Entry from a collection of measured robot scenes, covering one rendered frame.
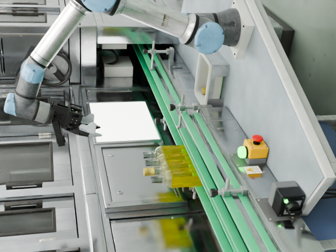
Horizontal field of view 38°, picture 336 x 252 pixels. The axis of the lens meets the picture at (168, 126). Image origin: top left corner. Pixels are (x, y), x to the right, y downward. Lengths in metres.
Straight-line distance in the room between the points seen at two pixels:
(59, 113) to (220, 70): 0.74
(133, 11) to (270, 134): 0.65
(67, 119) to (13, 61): 1.14
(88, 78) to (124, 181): 0.99
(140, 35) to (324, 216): 1.62
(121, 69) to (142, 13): 1.37
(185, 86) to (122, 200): 0.80
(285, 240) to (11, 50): 1.91
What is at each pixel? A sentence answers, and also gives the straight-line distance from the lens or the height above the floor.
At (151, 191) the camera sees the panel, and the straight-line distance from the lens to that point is 2.06.
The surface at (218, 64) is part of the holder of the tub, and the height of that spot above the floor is 0.80.
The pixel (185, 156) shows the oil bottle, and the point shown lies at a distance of 2.03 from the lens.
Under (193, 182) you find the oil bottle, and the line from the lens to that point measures 1.94.
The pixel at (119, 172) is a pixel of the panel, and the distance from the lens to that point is 2.16.
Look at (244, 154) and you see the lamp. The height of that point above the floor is 0.84.
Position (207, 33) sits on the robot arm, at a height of 0.96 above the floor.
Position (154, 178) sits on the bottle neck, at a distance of 1.91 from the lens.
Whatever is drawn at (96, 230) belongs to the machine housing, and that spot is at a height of 1.36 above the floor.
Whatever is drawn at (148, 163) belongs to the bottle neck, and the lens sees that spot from 2.00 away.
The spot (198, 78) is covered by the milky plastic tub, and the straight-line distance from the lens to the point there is 2.31.
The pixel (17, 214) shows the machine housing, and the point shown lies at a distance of 2.04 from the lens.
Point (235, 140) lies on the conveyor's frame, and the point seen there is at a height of 0.81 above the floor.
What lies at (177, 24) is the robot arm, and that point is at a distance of 1.75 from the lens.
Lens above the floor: 1.52
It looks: 14 degrees down
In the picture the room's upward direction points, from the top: 92 degrees counter-clockwise
